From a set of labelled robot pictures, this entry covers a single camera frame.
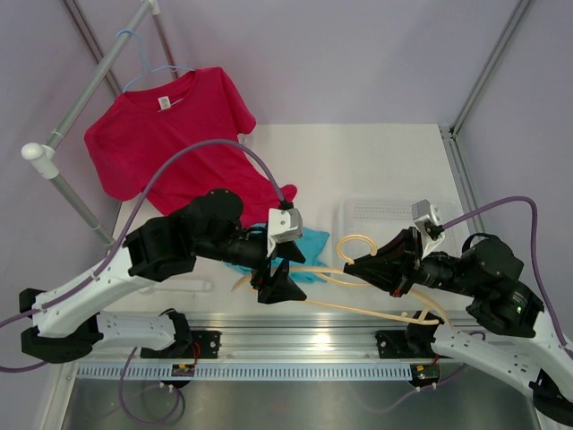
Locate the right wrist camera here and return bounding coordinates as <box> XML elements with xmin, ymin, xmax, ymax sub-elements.
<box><xmin>412</xmin><ymin>200</ymin><xmax>445</xmax><ymax>256</ymax></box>

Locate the teal t shirt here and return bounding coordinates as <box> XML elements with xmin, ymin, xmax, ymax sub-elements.
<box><xmin>223</xmin><ymin>222</ymin><xmax>331</xmax><ymax>286</ymax></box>

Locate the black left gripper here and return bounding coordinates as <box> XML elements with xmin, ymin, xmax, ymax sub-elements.
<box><xmin>195</xmin><ymin>228</ymin><xmax>307</xmax><ymax>302</ymax></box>

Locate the beige plastic hanger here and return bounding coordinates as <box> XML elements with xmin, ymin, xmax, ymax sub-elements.
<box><xmin>256</xmin><ymin>229</ymin><xmax>466</xmax><ymax>323</ymax></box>

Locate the aluminium rail base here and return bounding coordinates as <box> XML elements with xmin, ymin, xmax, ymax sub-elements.
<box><xmin>56</xmin><ymin>313</ymin><xmax>529</xmax><ymax>365</ymax></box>

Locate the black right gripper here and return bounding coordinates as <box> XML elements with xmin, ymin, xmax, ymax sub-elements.
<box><xmin>343</xmin><ymin>225</ymin><xmax>480</xmax><ymax>296</ymax></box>

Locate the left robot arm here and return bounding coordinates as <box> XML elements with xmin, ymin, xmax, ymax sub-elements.
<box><xmin>19</xmin><ymin>189</ymin><xmax>307</xmax><ymax>364</ymax></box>

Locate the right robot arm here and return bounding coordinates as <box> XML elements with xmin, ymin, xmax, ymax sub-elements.
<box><xmin>344</xmin><ymin>228</ymin><xmax>572</xmax><ymax>426</ymax></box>

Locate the white slotted cable duct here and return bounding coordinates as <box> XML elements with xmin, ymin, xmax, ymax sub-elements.
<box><xmin>76</xmin><ymin>363</ymin><xmax>413</xmax><ymax>382</ymax></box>

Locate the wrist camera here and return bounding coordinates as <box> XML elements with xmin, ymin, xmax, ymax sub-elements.
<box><xmin>412</xmin><ymin>200</ymin><xmax>445</xmax><ymax>256</ymax></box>
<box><xmin>267</xmin><ymin>208</ymin><xmax>304</xmax><ymax>257</ymax></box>

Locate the blue wire hanger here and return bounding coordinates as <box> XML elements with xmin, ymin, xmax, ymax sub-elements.
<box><xmin>115</xmin><ymin>29</ymin><xmax>195</xmax><ymax>93</ymax></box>

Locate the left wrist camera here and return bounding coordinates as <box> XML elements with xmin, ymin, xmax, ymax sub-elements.
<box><xmin>267</xmin><ymin>208</ymin><xmax>304</xmax><ymax>257</ymax></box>

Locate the grey clothes rack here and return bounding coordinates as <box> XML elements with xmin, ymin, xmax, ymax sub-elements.
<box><xmin>21</xmin><ymin>0</ymin><xmax>180</xmax><ymax>250</ymax></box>

